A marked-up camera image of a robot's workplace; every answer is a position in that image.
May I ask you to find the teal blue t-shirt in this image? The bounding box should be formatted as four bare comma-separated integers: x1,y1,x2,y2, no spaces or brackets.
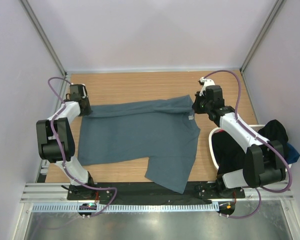
78,95,200,194

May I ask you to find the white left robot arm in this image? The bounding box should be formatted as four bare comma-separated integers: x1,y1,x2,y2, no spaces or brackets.
36,84,96,200

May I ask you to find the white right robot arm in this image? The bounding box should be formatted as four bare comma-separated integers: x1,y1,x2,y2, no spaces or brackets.
192,85,289,198

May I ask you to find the white laundry basket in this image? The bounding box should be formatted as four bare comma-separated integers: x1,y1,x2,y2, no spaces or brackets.
208,123,294,175

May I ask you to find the black t-shirt in basket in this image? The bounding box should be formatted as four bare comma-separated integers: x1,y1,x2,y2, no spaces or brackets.
212,119,290,181

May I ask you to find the blue garment in basket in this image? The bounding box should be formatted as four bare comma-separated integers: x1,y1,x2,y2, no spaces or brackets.
286,143,300,165

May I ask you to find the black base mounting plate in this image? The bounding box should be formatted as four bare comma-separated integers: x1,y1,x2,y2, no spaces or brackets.
66,181,246,201

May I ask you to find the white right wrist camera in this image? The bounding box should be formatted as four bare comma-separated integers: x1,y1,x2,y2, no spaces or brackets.
198,77,215,97

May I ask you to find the aluminium left frame rail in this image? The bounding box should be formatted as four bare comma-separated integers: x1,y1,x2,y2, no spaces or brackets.
19,0,67,77

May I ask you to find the aluminium frame rail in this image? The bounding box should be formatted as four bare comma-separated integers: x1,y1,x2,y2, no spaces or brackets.
19,0,67,77
240,0,287,75
20,181,294,206

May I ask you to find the aluminium front frame rail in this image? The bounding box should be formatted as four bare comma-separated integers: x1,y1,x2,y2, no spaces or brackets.
20,181,294,206

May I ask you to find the aluminium right frame rail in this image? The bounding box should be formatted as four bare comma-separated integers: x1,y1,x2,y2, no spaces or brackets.
240,0,287,75

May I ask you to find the white slotted cable duct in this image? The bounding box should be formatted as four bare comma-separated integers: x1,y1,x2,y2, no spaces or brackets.
31,202,219,214

